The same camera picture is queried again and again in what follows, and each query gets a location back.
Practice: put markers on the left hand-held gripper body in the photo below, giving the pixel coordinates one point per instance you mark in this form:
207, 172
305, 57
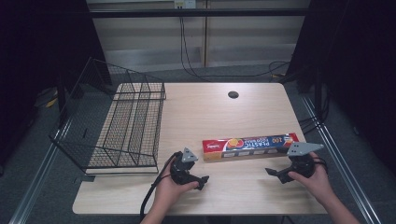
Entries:
182, 169

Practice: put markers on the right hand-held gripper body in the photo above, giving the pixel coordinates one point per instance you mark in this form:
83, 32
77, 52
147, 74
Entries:
300, 161

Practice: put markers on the long red plastic wrap box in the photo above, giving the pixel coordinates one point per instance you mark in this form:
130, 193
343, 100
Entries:
249, 146

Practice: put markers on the person's left hand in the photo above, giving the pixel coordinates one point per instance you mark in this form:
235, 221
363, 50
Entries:
171, 191

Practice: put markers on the person's right hand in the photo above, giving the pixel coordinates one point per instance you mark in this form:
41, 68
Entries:
314, 182

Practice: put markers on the black table grommet hole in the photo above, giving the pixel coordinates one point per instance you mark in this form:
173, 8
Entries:
233, 94

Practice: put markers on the yellow and grey floor object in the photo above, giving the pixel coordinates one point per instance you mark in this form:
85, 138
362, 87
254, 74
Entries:
46, 98

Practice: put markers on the black horizontal metal bar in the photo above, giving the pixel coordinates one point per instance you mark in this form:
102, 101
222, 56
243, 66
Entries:
199, 12

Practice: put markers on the white wall socket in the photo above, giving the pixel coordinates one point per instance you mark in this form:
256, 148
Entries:
185, 3

